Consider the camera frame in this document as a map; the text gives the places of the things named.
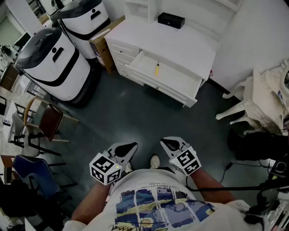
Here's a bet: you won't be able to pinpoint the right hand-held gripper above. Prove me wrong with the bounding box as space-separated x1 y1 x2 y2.
160 136 202 176

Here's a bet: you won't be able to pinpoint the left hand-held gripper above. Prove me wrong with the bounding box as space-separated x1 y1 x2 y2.
89 141 138 186

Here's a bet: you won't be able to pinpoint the white drawer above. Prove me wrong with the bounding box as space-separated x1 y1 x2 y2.
124 50 204 108

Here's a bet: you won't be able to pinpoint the person's right forearm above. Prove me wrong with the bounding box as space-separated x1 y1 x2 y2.
191 168 237 205

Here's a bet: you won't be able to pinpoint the person's left forearm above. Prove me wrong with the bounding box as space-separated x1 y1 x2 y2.
71 180 113 224

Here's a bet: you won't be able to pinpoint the person's black trousers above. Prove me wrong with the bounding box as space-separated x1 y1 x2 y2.
158 166 176 174

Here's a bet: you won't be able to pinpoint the person's right white shoe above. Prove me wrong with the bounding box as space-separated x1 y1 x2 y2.
150 155 160 169

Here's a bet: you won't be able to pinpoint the white printed t-shirt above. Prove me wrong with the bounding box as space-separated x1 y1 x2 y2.
63 168 269 231

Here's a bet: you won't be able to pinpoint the wooden chair with brown seat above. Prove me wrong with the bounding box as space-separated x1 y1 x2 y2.
23 96 79 143

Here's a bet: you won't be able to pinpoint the blue chair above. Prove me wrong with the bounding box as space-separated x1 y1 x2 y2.
12 154 79 199

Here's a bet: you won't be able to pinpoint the black bag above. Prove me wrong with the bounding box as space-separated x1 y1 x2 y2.
228 128 289 161

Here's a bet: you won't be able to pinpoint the ornate white table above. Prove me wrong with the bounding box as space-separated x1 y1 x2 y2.
215 59 289 136

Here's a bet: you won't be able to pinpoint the white and black robot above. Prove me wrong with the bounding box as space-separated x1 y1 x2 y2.
50 0 111 60
14 27 101 108

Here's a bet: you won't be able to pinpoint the brown cardboard box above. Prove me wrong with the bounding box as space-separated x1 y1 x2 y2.
89 15 126 75

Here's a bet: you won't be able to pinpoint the white desk with hutch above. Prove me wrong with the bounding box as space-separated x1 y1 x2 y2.
105 0 244 108

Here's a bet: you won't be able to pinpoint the black box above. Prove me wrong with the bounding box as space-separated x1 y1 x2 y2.
157 12 186 29

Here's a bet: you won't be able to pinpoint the grey chair with black frame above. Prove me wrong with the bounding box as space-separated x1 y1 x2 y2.
9 112 61 157

